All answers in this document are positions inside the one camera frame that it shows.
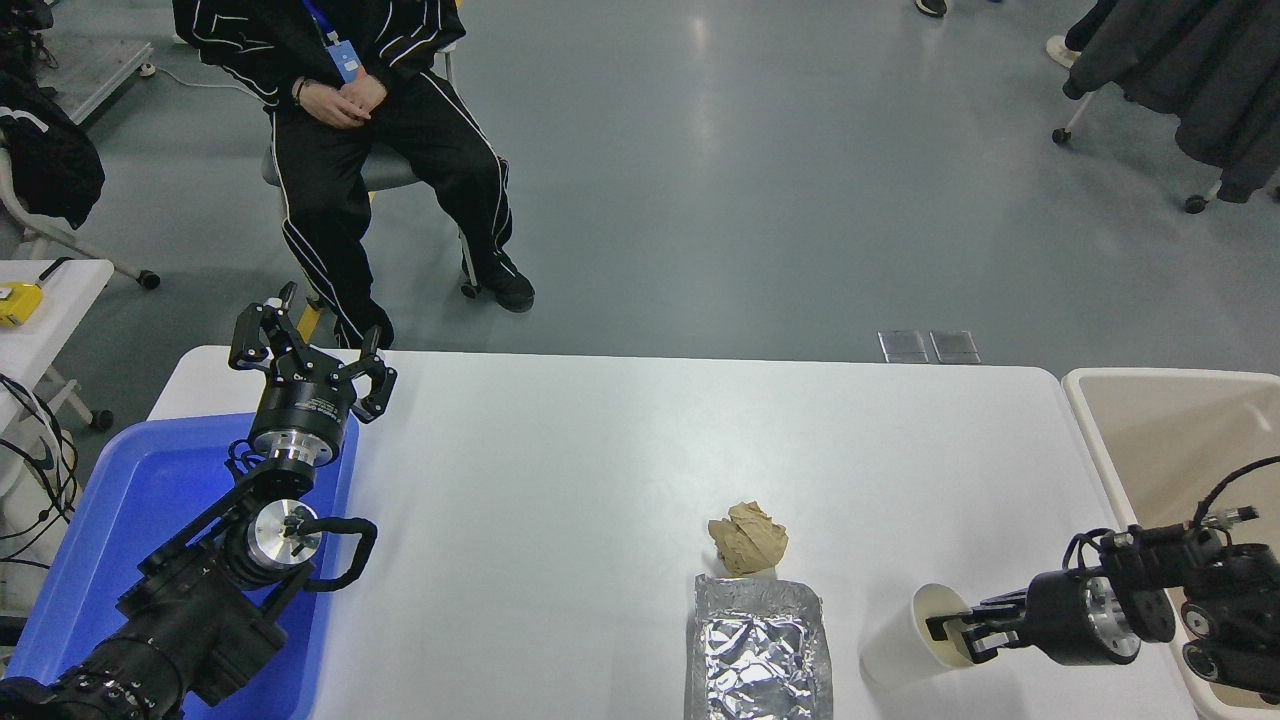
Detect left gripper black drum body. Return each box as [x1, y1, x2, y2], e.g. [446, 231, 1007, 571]
[250, 358, 359, 451]

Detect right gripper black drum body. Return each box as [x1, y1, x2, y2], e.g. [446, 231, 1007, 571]
[1025, 568, 1113, 667]

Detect white paper cup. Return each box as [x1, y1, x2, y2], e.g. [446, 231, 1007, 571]
[860, 583, 976, 691]

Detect large pale dustbin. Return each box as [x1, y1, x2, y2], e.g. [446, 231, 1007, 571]
[1060, 367, 1280, 720]

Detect person's right hand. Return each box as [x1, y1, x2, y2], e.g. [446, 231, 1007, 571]
[303, 84, 371, 129]

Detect person's left hand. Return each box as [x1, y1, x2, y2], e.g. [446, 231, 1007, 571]
[340, 72, 388, 113]

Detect person with ID badge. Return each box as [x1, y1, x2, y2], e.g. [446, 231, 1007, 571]
[172, 0, 536, 351]

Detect white-framed chair with castors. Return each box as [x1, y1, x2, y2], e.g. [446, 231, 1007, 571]
[0, 150, 161, 291]

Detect blue plastic tray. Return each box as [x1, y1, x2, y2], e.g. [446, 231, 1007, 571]
[5, 412, 361, 720]

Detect grey office chair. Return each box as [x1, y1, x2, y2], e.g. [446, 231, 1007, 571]
[262, 45, 483, 301]

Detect white side table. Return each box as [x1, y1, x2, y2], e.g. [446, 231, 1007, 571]
[0, 260, 116, 433]

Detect silver foil tray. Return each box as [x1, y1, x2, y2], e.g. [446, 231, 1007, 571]
[685, 574, 834, 720]

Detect yellow handheld device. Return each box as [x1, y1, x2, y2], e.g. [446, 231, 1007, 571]
[0, 283, 44, 328]

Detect crumpled tan paper ball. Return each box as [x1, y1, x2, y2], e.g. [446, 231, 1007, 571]
[708, 501, 789, 577]

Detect black jacket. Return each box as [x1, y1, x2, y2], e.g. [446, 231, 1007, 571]
[0, 70, 106, 229]

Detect black equipment bundle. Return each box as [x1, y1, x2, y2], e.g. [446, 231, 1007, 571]
[0, 0, 56, 76]

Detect coat-draped chair with castors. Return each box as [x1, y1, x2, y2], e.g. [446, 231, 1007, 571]
[1052, 85, 1280, 214]

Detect dark grey coat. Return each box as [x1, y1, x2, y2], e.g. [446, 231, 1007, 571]
[1062, 0, 1280, 204]

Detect person with white shoe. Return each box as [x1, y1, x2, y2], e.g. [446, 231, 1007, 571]
[1046, 0, 1119, 69]

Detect black cable bundle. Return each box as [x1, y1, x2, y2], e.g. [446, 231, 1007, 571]
[0, 375, 79, 571]

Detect ID badge on blue lanyard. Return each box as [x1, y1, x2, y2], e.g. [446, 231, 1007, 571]
[303, 0, 361, 84]

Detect aluminium frame platform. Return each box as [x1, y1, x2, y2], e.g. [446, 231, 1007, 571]
[40, 40, 156, 126]

